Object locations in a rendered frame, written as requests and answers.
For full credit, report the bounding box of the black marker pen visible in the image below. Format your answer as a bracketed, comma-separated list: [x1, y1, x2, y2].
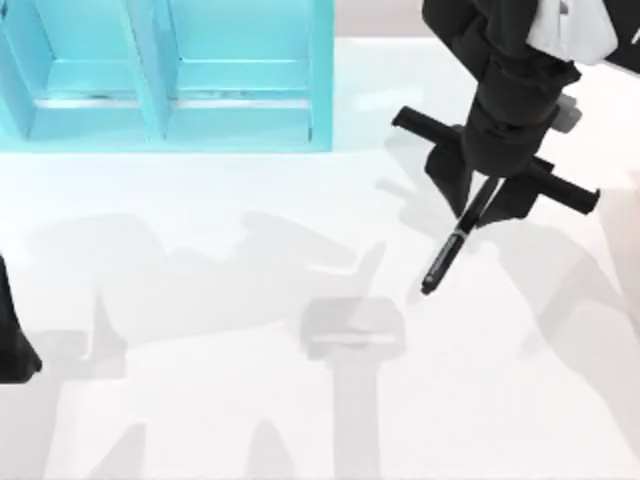
[420, 177, 504, 297]

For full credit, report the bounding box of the pale grey rounded box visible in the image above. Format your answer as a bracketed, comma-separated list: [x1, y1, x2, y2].
[551, 93, 584, 134]

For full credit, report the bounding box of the light blue rack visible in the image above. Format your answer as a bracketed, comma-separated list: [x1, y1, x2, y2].
[0, 0, 334, 154]

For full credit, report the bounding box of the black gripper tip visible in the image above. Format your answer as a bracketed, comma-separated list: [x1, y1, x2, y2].
[0, 254, 43, 386]

